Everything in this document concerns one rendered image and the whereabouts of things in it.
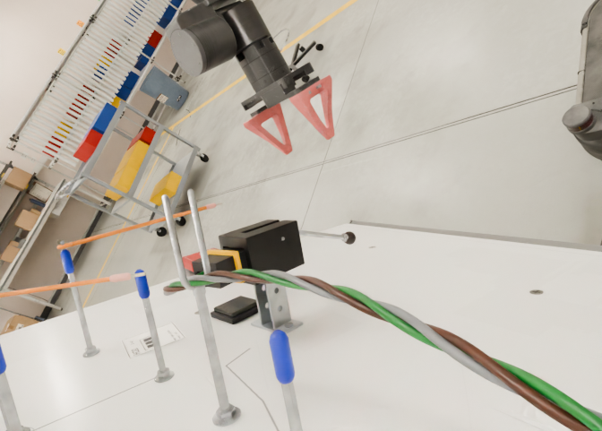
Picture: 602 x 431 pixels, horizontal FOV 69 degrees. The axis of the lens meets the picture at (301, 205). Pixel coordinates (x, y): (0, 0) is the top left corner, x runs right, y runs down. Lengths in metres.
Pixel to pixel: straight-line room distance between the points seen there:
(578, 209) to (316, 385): 1.38
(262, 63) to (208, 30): 0.08
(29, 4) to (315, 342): 9.23
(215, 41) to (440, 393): 0.45
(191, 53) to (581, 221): 1.31
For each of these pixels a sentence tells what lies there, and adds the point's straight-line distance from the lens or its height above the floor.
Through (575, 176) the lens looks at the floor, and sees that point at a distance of 1.68.
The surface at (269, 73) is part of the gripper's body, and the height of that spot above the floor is 1.15.
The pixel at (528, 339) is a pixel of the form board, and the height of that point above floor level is 1.02.
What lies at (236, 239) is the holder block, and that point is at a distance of 0.36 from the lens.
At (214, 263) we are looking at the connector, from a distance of 0.34.
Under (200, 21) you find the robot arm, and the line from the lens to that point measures 0.58.
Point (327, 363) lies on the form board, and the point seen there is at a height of 1.10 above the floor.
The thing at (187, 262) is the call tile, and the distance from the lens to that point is 0.57.
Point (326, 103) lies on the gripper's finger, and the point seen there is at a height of 1.07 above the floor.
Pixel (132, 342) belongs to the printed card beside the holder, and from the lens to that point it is 0.46.
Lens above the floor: 1.32
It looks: 30 degrees down
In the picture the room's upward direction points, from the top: 58 degrees counter-clockwise
